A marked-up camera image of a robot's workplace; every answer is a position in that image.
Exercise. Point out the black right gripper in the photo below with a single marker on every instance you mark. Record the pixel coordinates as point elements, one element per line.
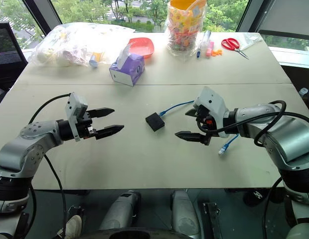
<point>205,119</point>

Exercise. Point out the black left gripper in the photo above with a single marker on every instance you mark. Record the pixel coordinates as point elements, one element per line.
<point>85,127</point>

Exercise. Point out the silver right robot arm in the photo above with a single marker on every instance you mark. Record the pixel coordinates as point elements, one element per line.
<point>279,139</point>

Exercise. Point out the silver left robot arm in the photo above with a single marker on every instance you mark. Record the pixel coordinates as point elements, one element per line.
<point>25,147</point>

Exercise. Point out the small black box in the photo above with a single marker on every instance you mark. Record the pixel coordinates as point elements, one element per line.
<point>155,121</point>

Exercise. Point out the purple tissue box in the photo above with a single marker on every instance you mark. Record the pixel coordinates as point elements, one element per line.
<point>128,71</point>

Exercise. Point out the blue pen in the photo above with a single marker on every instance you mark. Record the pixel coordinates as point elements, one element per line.
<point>199,51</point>

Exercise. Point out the orange small pieces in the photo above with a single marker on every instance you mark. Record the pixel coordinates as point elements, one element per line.
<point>216,52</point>

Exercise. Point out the pink highlighter pen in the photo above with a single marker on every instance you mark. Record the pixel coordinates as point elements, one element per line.
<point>209,48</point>

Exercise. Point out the clear bag of toys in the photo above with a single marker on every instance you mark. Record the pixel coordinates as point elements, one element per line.
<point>77,44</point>

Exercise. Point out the red plastic bowl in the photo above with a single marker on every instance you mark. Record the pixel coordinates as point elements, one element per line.
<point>142,46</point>

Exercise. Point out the clear tube with blue cap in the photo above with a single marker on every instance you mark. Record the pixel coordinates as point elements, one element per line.
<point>205,39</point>

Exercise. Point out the silver right robot leg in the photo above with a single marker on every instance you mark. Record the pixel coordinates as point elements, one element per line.
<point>183,214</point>

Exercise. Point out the silver robot leg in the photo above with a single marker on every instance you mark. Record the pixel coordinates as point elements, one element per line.
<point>122,211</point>
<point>183,214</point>

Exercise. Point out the silver left robot leg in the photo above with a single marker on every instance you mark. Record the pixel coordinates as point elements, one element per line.
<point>122,211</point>

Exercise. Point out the black shoe with white logo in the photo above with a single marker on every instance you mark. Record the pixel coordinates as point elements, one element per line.
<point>256,195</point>

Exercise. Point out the clear bag of colourful blocks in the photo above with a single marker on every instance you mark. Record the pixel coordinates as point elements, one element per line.
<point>185,27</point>

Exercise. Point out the clear flat plastic bag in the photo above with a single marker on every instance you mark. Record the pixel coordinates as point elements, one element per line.
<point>249,39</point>

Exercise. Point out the black office chair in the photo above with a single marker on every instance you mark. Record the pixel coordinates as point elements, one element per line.
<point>7,54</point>

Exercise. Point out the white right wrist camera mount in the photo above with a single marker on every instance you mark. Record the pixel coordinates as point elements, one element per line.
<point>214,107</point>

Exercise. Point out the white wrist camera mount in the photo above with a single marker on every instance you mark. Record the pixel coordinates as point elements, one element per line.
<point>214,107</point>
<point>74,112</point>

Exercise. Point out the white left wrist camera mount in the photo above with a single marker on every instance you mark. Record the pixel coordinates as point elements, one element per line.
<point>74,112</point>

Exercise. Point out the black metal bracket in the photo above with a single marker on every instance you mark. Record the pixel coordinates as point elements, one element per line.
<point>211,219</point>

